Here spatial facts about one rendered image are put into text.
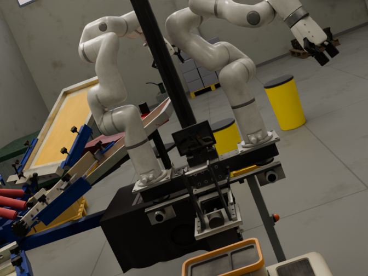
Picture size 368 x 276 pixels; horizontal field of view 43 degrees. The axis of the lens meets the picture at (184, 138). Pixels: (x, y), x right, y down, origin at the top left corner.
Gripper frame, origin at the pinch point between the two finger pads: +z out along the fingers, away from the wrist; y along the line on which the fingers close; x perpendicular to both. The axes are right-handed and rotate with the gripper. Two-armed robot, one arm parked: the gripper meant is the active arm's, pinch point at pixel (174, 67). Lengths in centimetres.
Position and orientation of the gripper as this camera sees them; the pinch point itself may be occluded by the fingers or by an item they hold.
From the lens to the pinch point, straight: 222.2
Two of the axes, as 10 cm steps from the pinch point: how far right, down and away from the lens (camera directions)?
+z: 6.2, 7.7, 1.6
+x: 0.8, -2.7, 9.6
